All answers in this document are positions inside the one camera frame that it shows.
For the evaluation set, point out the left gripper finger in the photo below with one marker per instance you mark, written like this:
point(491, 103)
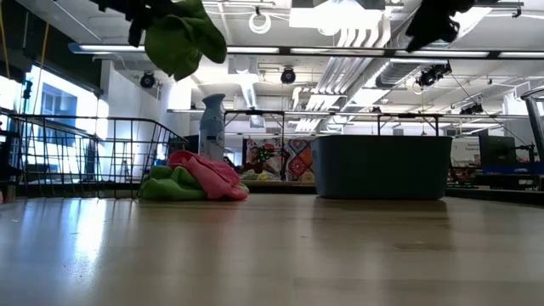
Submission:
point(137, 32)

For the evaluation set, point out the silver ventilation duct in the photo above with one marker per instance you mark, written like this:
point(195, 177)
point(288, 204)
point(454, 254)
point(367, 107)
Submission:
point(395, 72)

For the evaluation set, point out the colourful patchwork banner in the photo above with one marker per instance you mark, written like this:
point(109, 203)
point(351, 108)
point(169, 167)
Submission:
point(299, 163)

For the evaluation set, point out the black aluminium table frame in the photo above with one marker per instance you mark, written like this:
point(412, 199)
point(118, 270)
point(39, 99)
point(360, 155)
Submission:
point(280, 187)

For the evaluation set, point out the pale blue spray bottle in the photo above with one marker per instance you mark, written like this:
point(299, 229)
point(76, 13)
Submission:
point(212, 127)

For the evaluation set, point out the green microfiber towel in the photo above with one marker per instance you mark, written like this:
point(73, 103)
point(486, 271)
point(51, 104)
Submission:
point(170, 189)
point(187, 42)

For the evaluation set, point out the pink microfiber towel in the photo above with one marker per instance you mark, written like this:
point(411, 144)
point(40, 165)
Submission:
point(212, 178)

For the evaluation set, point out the overhead LED light bar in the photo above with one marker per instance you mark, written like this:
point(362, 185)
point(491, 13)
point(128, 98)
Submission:
point(340, 52)

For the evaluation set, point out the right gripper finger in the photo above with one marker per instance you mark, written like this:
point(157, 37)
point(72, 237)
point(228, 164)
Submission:
point(423, 36)

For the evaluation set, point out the black round ceiling spotlight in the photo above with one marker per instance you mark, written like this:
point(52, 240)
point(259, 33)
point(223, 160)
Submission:
point(288, 75)
point(147, 80)

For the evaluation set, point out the person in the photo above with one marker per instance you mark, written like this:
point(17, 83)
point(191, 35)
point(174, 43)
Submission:
point(255, 163)

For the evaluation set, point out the black metal background frame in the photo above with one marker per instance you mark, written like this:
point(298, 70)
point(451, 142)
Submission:
point(255, 112)
point(408, 115)

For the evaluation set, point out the grey-blue plastic bin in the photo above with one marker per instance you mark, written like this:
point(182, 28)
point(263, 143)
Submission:
point(382, 168)

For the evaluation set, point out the black monitor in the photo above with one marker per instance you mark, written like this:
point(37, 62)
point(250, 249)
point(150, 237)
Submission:
point(497, 151)

